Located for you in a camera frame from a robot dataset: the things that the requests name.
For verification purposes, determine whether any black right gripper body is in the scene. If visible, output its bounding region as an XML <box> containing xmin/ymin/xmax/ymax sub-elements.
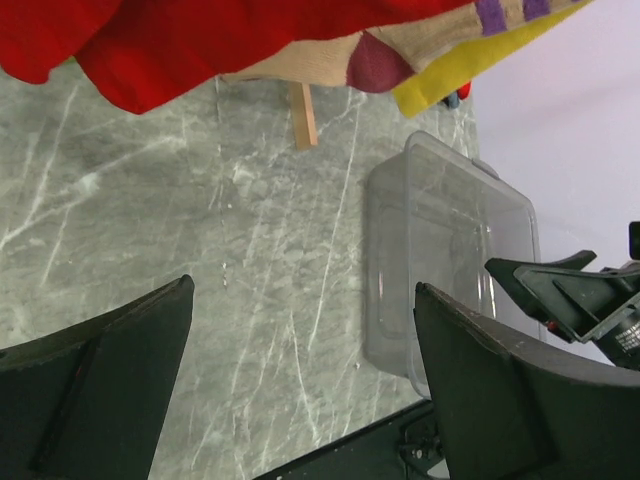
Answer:
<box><xmin>522</xmin><ymin>263</ymin><xmax>639</xmax><ymax>370</ymax></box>

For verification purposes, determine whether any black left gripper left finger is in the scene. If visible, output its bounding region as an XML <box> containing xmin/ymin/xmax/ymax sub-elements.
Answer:
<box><xmin>1</xmin><ymin>275</ymin><xmax>194</xmax><ymax>479</ymax></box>

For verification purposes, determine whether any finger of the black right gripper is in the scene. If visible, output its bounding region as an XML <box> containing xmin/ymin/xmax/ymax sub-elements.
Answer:
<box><xmin>485</xmin><ymin>250</ymin><xmax>597</xmax><ymax>295</ymax></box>

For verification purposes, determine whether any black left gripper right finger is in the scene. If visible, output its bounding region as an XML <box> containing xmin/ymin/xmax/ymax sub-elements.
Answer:
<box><xmin>414</xmin><ymin>283</ymin><xmax>639</xmax><ymax>479</ymax></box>

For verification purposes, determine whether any beige purple striped sock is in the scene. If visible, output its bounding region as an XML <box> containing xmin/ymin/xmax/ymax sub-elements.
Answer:
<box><xmin>219</xmin><ymin>0</ymin><xmax>586</xmax><ymax>94</ymax></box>

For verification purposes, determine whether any red fleece sock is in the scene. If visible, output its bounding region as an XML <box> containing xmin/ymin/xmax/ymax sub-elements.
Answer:
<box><xmin>1</xmin><ymin>1</ymin><xmax>464</xmax><ymax>114</ymax></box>

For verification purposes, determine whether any yellow cloth on hanger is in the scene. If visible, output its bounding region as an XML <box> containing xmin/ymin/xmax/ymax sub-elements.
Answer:
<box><xmin>393</xmin><ymin>1</ymin><xmax>586</xmax><ymax>118</ymax></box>

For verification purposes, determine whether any clear plastic storage bin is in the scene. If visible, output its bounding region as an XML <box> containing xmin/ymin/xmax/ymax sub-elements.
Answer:
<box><xmin>364</xmin><ymin>131</ymin><xmax>546</xmax><ymax>398</ymax></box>

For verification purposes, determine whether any wooden clothes rack frame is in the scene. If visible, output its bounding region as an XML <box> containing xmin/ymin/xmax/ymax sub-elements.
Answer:
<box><xmin>288</xmin><ymin>82</ymin><xmax>318</xmax><ymax>151</ymax></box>

